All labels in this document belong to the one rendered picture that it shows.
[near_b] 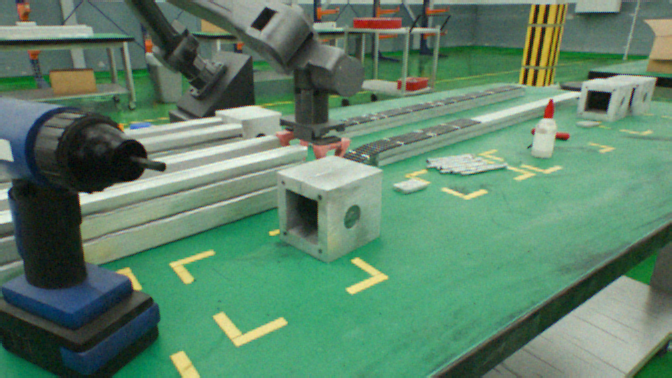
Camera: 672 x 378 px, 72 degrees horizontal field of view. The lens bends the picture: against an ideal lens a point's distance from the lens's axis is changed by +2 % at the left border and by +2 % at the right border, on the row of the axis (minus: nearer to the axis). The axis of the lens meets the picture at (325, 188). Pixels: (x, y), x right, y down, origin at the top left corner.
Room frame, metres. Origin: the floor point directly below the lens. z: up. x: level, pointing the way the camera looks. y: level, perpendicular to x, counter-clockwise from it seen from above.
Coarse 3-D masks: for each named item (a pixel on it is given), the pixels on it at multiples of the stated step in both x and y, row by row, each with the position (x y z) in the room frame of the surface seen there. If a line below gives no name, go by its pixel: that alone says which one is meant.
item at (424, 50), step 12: (324, 12) 9.56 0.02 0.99; (336, 12) 9.33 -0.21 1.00; (384, 12) 10.51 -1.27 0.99; (396, 12) 11.10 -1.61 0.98; (432, 12) 11.52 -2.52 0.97; (372, 36) 10.76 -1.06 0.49; (384, 36) 10.48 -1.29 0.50; (396, 36) 10.24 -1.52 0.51; (372, 48) 10.78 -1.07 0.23; (420, 48) 11.74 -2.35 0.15; (384, 60) 10.42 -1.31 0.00; (396, 60) 10.19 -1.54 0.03
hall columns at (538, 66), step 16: (544, 0) 6.51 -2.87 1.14; (560, 0) 6.61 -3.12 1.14; (544, 16) 6.46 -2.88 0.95; (560, 16) 6.49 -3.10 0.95; (528, 32) 6.61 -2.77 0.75; (544, 32) 6.43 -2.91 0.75; (560, 32) 6.53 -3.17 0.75; (528, 48) 6.58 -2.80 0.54; (544, 48) 6.40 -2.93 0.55; (528, 64) 6.55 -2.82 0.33; (544, 64) 6.38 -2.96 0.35; (528, 80) 6.51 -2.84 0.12; (544, 80) 6.42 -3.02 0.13
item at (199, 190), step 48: (240, 144) 0.69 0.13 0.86; (0, 192) 0.49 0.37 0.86; (96, 192) 0.49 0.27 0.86; (144, 192) 0.51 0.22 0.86; (192, 192) 0.55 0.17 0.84; (240, 192) 0.60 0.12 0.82; (0, 240) 0.42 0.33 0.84; (96, 240) 0.48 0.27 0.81; (144, 240) 0.50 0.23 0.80; (0, 288) 0.41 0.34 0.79
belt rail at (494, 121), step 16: (560, 96) 1.41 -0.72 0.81; (496, 112) 1.19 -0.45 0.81; (512, 112) 1.19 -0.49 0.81; (528, 112) 1.23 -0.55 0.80; (544, 112) 1.29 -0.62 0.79; (464, 128) 1.02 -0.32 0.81; (480, 128) 1.08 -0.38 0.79; (496, 128) 1.12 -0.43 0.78; (416, 144) 0.91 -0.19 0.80; (432, 144) 0.95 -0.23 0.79; (448, 144) 0.99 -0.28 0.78; (368, 160) 0.86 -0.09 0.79; (384, 160) 0.84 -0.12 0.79; (400, 160) 0.88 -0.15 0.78
